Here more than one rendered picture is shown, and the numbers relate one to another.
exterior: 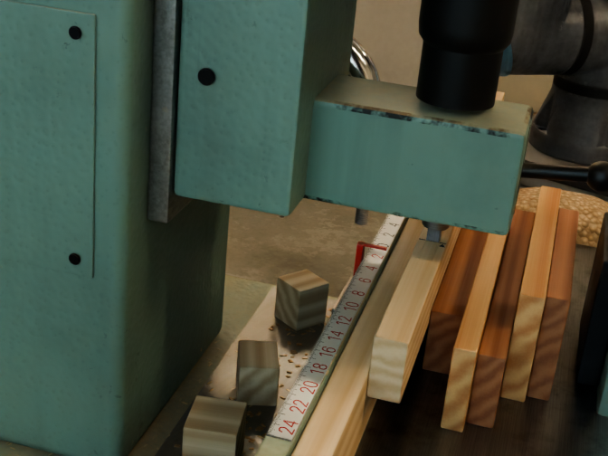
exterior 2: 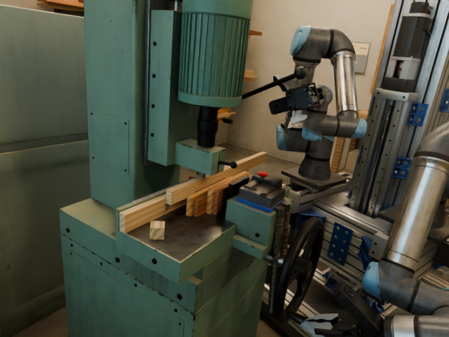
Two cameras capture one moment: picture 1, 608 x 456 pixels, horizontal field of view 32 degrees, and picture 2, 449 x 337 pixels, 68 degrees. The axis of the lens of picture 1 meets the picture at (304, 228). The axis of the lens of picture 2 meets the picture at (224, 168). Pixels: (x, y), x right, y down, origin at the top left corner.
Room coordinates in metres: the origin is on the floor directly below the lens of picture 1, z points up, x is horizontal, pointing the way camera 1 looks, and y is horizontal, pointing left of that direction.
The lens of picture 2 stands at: (-0.21, -0.44, 1.34)
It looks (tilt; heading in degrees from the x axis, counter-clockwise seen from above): 19 degrees down; 18
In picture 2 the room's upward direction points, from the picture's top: 6 degrees clockwise
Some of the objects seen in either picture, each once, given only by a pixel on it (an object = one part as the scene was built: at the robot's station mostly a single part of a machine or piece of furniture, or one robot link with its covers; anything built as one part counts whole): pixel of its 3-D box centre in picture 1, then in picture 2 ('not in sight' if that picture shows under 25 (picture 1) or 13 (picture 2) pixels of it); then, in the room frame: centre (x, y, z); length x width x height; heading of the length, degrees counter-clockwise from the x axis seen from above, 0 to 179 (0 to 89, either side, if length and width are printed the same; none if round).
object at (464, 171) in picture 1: (415, 161); (200, 158); (0.67, -0.07, 1.03); 0.14 x 0.07 x 0.09; 77
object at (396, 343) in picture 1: (454, 202); (226, 172); (0.79, -0.12, 0.95); 0.55 x 0.02 x 0.04; 167
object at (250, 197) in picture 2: not in sight; (264, 190); (0.63, -0.28, 0.99); 0.13 x 0.11 x 0.06; 167
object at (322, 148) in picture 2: (604, 26); (319, 140); (1.37, -0.36, 0.98); 0.13 x 0.12 x 0.14; 110
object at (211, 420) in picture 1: (214, 438); not in sight; (0.62, 0.05, 0.82); 0.04 x 0.04 x 0.04; 85
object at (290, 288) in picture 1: (301, 299); not in sight; (0.85, 0.00, 0.82); 0.03 x 0.03 x 0.04; 41
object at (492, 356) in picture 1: (505, 304); (220, 194); (0.67, -0.15, 0.93); 0.25 x 0.02 x 0.05; 167
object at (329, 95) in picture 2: not in sight; (319, 97); (1.03, -0.35, 1.21); 0.11 x 0.08 x 0.09; 167
